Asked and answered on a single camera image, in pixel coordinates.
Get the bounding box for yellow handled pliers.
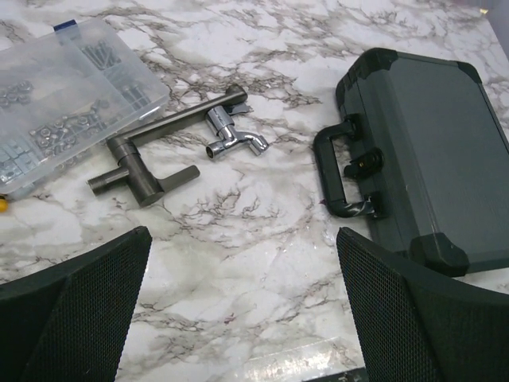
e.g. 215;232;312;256
0;196;9;212

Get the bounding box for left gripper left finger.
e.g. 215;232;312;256
1;226;152;381

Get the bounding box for black poker set case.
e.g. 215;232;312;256
313;48;508;277

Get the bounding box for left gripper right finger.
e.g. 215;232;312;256
336;228;508;381

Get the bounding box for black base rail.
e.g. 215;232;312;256
336;368;369;382

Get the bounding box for grey metal clamp bar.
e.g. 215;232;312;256
87;84;248;208

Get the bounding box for chrome faucet tap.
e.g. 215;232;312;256
206;103;269;159

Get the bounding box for clear plastic parts box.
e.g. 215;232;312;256
1;19;169;199

